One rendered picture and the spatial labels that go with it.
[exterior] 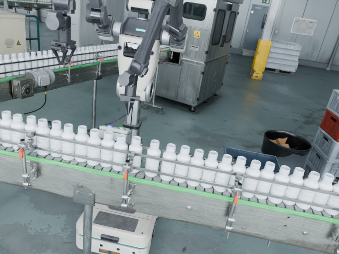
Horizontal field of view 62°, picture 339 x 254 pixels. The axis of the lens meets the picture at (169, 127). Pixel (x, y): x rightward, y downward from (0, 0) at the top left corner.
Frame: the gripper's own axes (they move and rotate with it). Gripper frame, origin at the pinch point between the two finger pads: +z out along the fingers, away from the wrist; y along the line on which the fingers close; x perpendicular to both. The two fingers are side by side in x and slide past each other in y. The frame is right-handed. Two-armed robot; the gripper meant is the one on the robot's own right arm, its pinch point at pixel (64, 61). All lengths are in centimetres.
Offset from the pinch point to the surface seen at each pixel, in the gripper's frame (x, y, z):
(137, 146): 41, 17, 26
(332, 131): 207, -171, 68
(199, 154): 67, 18, 24
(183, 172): 62, 18, 34
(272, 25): 228, -744, -9
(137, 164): 42, 17, 34
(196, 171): 68, 19, 31
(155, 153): 49, 18, 27
